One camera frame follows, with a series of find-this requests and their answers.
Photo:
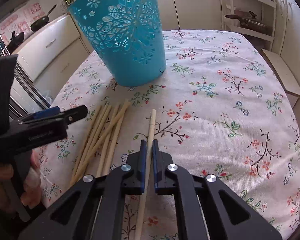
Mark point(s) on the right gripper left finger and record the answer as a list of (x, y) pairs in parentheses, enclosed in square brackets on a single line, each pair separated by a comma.
[(94, 207)]

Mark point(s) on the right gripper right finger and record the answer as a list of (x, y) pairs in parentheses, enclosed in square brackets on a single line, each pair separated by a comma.
[(205, 207)]

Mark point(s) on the black wok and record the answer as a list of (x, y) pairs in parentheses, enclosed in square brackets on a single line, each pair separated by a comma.
[(16, 41)]

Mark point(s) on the floral white tablecloth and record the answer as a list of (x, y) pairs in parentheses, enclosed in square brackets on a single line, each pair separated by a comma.
[(220, 110)]

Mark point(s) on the black frying pan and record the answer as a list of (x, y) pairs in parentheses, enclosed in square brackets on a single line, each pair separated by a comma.
[(41, 22)]

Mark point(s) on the small white stool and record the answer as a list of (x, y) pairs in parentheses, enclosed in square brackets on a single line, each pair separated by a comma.
[(284, 75)]

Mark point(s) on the blue perforated plastic basket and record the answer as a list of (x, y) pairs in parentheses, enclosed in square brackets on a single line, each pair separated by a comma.
[(127, 36)]

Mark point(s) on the black pot on rack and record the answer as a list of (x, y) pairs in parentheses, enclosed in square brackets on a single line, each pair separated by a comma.
[(251, 23)]

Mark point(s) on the white storage rack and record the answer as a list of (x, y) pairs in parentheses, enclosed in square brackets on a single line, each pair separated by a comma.
[(263, 12)]

